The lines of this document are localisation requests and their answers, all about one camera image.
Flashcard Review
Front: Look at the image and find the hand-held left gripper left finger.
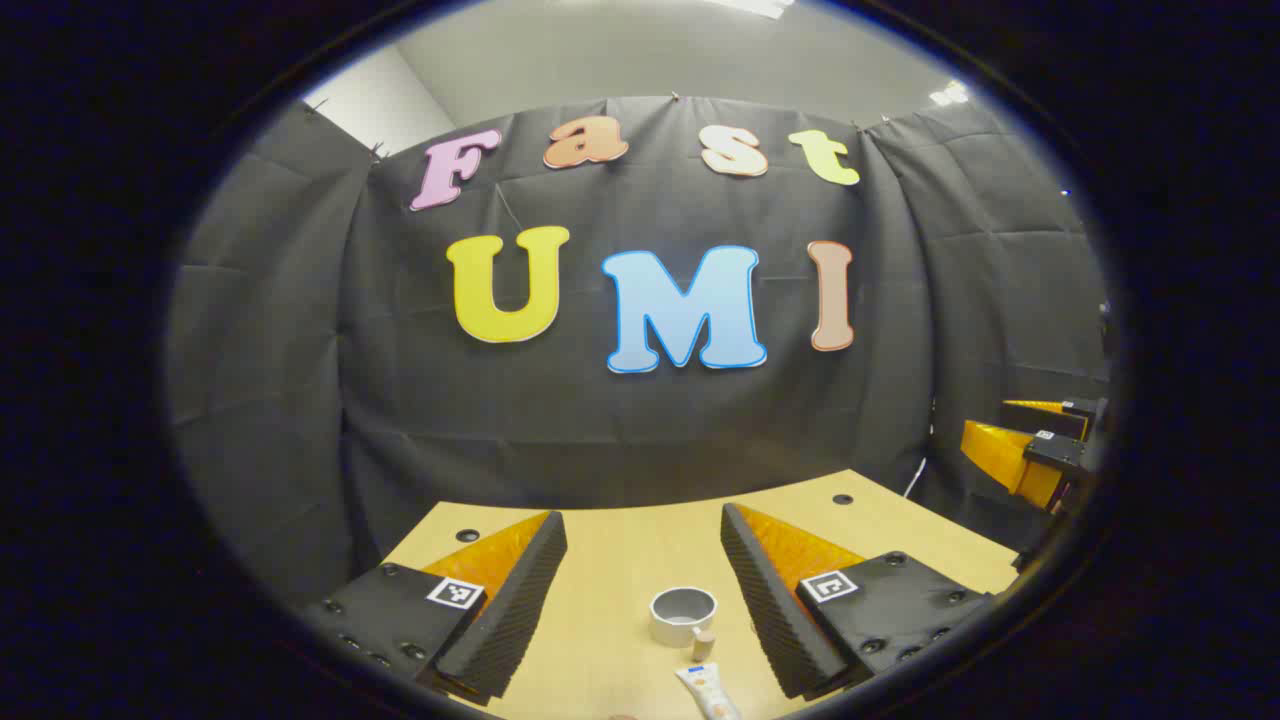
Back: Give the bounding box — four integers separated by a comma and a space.
300, 510, 569, 707

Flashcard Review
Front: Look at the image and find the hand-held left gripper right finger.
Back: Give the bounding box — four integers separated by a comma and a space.
720, 502, 996, 701

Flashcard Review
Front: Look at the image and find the white cup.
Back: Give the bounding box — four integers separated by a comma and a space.
650, 586, 719, 663

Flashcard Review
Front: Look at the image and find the white toothpaste tube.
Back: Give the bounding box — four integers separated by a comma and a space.
675, 663, 743, 720

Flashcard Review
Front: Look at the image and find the wooden desktop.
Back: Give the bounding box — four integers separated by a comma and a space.
380, 468, 1019, 720

